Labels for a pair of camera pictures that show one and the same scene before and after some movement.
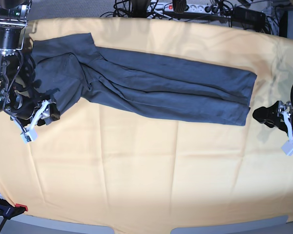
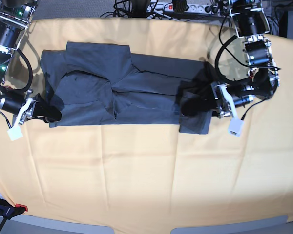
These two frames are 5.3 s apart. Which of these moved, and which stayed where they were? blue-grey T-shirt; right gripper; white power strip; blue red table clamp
Moved: blue-grey T-shirt; right gripper
Stayed: blue red table clamp; white power strip
